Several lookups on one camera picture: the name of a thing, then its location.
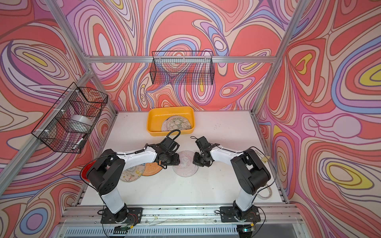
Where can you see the white tape roll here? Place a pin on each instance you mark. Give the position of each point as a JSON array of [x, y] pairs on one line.
[[265, 192]]

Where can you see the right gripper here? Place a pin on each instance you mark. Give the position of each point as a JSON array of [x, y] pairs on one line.
[[196, 161]]

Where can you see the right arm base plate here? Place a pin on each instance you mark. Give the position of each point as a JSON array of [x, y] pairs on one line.
[[230, 214]]

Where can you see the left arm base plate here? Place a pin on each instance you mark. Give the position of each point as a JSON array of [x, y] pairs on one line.
[[129, 216]]

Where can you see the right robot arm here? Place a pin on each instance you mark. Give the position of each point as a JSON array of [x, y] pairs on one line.
[[250, 171]]

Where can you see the back wall wire basket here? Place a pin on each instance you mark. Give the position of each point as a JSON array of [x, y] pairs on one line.
[[182, 67]]

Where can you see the green line-art coaster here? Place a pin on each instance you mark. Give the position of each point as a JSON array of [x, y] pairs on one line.
[[176, 123]]

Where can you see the red plastic cup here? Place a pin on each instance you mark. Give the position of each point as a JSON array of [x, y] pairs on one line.
[[86, 168]]

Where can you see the left wall wire basket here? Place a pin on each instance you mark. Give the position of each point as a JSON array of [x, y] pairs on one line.
[[53, 130]]

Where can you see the orange round coaster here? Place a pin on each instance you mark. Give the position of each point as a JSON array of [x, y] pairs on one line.
[[151, 169]]

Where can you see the pale pink cloud coaster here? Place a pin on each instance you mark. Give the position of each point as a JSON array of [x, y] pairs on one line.
[[186, 168]]

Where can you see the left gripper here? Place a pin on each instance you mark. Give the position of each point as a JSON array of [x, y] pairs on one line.
[[176, 161]]

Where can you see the yellow binder clip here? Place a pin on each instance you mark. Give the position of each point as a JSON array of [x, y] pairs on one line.
[[265, 159]]

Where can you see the cream blue doodle coaster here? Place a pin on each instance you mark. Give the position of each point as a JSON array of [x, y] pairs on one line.
[[133, 173]]

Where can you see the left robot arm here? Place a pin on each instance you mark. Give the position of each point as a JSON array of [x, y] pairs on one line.
[[107, 169]]

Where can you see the silver tape roll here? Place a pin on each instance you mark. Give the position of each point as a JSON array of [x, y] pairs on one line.
[[80, 124]]

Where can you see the wall wire basket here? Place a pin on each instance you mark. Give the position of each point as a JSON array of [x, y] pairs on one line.
[[53, 130], [182, 67]]

